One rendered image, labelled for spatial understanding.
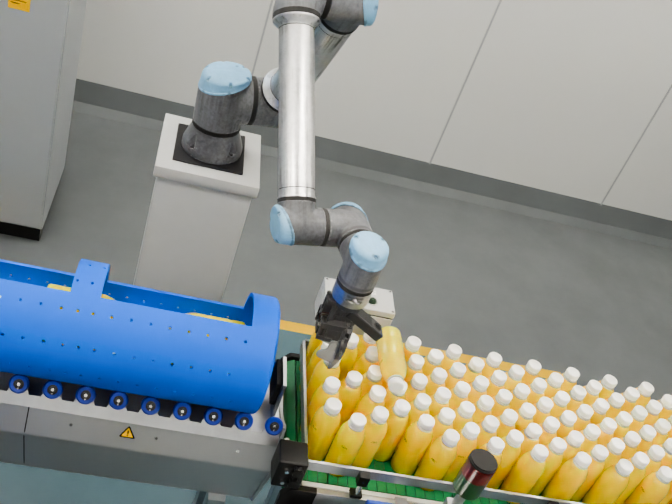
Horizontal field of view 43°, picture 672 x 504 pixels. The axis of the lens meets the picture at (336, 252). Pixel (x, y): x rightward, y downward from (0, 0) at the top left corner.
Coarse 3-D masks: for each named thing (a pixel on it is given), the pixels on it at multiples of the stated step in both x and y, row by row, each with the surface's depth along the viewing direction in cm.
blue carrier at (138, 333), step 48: (0, 288) 182; (48, 288) 185; (96, 288) 189; (144, 288) 211; (0, 336) 182; (48, 336) 184; (96, 336) 186; (144, 336) 188; (192, 336) 191; (240, 336) 193; (96, 384) 193; (144, 384) 193; (192, 384) 193; (240, 384) 194
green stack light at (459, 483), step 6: (462, 474) 182; (456, 480) 183; (462, 480) 181; (456, 486) 183; (462, 486) 182; (468, 486) 181; (474, 486) 180; (480, 486) 180; (456, 492) 183; (462, 492) 182; (468, 492) 181; (474, 492) 181; (480, 492) 182; (468, 498) 182; (474, 498) 183
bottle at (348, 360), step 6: (348, 348) 224; (354, 348) 224; (348, 354) 224; (354, 354) 225; (342, 360) 225; (348, 360) 225; (354, 360) 226; (342, 366) 226; (348, 366) 226; (342, 372) 227; (348, 372) 228; (342, 378) 229
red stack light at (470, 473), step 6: (468, 456) 181; (468, 462) 179; (462, 468) 182; (468, 468) 179; (474, 468) 178; (468, 474) 180; (474, 474) 179; (480, 474) 178; (486, 474) 178; (492, 474) 179; (468, 480) 180; (474, 480) 179; (480, 480) 179; (486, 480) 179
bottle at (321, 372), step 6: (324, 360) 214; (318, 366) 215; (324, 366) 214; (336, 366) 214; (318, 372) 214; (324, 372) 214; (330, 372) 213; (336, 372) 214; (312, 378) 217; (318, 378) 215; (324, 378) 214; (312, 384) 217; (318, 384) 215; (312, 390) 218
